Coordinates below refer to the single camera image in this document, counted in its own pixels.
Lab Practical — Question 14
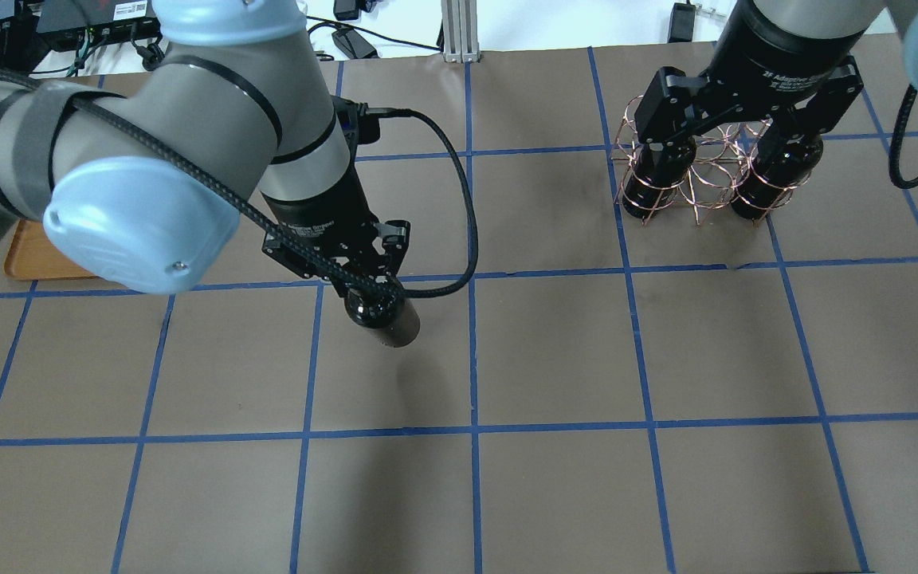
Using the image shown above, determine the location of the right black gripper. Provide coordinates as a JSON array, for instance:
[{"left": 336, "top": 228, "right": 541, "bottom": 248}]
[{"left": 634, "top": 1, "right": 865, "bottom": 179}]

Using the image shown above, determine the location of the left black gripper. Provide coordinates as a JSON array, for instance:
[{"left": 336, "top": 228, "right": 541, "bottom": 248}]
[{"left": 259, "top": 157, "right": 402, "bottom": 288}]

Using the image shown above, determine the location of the dark wine bottle carried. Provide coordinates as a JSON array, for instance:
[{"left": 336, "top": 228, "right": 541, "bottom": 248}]
[{"left": 343, "top": 289, "right": 422, "bottom": 348}]

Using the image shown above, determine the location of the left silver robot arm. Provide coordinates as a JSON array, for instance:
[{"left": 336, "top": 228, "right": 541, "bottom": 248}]
[{"left": 0, "top": 1, "right": 408, "bottom": 294}]

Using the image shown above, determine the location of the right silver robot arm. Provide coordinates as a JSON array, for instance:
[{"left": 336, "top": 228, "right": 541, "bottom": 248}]
[{"left": 634, "top": 1, "right": 918, "bottom": 189}]

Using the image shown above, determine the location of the dark wine bottle far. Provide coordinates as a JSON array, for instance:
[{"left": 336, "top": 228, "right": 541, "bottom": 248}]
[{"left": 729, "top": 140, "right": 813, "bottom": 221}]

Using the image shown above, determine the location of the dark wine bottle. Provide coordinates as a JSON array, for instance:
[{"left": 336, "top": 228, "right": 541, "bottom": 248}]
[
  {"left": 619, "top": 145, "right": 686, "bottom": 222},
  {"left": 729, "top": 140, "right": 813, "bottom": 221}
]

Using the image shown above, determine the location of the dark wine bottle near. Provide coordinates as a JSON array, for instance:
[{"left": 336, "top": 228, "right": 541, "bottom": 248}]
[{"left": 619, "top": 145, "right": 686, "bottom": 222}]

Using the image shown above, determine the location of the wooden tray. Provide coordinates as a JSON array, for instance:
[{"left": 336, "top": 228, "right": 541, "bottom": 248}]
[{"left": 3, "top": 219, "right": 98, "bottom": 281}]

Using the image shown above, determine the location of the black power adapter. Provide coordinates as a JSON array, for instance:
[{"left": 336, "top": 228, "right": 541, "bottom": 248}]
[{"left": 667, "top": 1, "right": 698, "bottom": 44}]

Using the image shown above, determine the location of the copper wire bottle basket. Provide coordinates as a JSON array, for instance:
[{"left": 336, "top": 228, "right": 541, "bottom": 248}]
[{"left": 610, "top": 96, "right": 811, "bottom": 226}]

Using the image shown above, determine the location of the aluminium frame post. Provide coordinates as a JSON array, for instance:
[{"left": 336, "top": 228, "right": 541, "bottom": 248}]
[{"left": 441, "top": 0, "right": 482, "bottom": 63}]

